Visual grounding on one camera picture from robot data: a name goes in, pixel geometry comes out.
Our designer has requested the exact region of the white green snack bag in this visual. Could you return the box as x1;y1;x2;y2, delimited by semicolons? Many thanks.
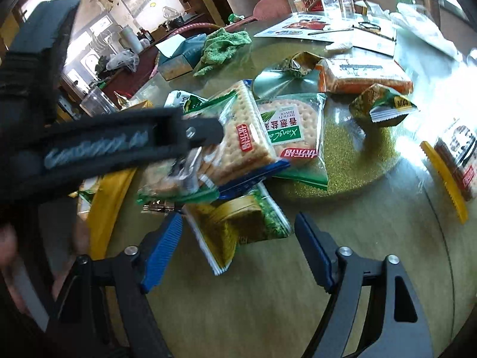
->
164;91;206;113

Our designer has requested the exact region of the yellow boxed snack pack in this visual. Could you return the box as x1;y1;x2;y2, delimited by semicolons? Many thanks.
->
419;119;476;224

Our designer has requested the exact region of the green cloth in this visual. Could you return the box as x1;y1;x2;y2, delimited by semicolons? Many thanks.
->
193;27;251;77

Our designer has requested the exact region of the dark wood sideboard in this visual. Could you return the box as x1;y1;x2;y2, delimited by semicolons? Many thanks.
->
59;10;210;109

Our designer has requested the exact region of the white crumpled tissue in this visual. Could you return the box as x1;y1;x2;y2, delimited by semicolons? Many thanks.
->
325;42;353;55

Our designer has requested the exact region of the crumpled yellow wrapper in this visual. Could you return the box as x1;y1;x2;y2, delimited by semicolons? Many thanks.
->
277;51;323;78

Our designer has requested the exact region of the orange biscuit package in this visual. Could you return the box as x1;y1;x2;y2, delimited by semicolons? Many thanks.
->
315;57;413;95

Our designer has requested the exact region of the round cracker pack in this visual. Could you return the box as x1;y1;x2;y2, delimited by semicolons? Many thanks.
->
257;92;328;191

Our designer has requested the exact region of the green yellow snack bag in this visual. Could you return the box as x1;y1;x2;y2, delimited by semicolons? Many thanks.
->
184;183;293;276

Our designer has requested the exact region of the yellow cardboard tray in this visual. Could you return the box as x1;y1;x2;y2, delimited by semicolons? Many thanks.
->
69;100;154;262

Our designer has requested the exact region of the pink yellow hula hoop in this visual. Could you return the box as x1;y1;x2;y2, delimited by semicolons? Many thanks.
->
149;23;221;79

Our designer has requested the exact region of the pink fly swatter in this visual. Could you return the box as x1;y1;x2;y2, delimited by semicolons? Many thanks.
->
224;0;292;33

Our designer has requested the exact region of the white plastic bag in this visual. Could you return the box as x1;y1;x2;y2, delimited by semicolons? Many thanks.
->
389;2;462;61

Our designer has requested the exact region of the small green snack packet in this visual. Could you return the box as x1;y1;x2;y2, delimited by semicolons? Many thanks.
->
349;83;419;128

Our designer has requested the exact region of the small clear liquor bottle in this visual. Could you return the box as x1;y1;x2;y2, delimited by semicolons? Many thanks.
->
338;0;355;19

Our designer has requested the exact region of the square cracker pack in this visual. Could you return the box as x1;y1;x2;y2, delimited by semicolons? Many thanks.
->
137;81;289;204

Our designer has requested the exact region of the printed poster sheet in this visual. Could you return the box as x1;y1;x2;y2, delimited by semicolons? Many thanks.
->
255;13;397;57

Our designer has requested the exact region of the teal tissue box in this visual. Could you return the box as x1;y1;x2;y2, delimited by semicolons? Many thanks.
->
155;34;207;82

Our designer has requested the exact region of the white thermos mug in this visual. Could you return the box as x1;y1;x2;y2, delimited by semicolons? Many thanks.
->
119;25;143;54

